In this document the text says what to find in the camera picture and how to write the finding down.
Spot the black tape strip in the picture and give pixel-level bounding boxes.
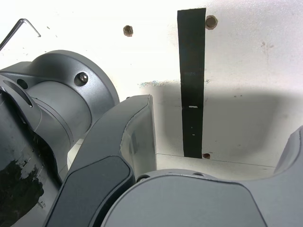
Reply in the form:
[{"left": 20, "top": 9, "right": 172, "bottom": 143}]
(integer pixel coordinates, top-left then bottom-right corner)
[{"left": 177, "top": 8, "right": 206, "bottom": 158}]

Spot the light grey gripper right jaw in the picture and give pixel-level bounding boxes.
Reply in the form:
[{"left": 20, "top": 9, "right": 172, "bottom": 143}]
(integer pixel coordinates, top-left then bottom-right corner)
[{"left": 100, "top": 125, "right": 303, "bottom": 227}]

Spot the metal hex key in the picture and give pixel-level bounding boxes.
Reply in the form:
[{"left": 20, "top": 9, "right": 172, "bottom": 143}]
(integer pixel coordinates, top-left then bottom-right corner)
[{"left": 0, "top": 18, "right": 42, "bottom": 52}]

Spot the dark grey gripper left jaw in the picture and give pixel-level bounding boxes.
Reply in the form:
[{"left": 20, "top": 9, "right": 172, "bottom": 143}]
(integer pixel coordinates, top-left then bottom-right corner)
[{"left": 45, "top": 94, "right": 157, "bottom": 227}]

